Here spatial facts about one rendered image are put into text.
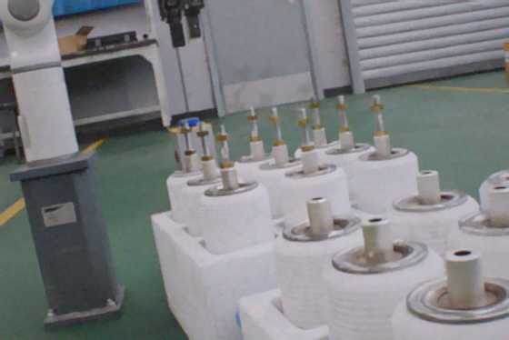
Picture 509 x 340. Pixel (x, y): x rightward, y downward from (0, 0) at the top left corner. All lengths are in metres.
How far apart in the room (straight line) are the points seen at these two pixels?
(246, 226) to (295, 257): 0.29
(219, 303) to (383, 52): 5.63
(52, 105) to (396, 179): 0.63
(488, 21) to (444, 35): 0.48
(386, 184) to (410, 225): 0.32
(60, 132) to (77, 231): 0.18
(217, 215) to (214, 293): 0.10
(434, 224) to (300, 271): 0.13
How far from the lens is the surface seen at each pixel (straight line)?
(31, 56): 1.25
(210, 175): 1.01
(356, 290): 0.49
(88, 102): 6.25
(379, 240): 0.51
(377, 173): 0.95
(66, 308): 1.29
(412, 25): 6.50
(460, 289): 0.42
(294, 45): 6.27
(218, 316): 0.86
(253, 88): 6.21
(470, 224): 0.58
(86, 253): 1.25
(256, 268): 0.86
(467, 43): 6.71
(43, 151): 1.25
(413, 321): 0.41
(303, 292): 0.61
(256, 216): 0.88
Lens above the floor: 0.41
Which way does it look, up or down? 9 degrees down
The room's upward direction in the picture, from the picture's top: 10 degrees counter-clockwise
